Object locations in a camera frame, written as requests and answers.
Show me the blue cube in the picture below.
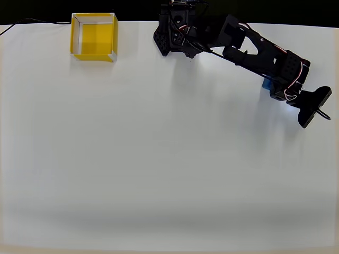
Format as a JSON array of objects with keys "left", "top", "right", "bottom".
[{"left": 261, "top": 78, "right": 275, "bottom": 92}]

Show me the black wide webcam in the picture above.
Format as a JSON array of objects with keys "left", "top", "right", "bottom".
[{"left": 293, "top": 85, "right": 333, "bottom": 130}]

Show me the thin black table cable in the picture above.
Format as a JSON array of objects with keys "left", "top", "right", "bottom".
[{"left": 0, "top": 17, "right": 73, "bottom": 37}]

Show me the yellow open box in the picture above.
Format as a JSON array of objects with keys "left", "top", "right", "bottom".
[{"left": 69, "top": 12, "right": 119, "bottom": 64}]

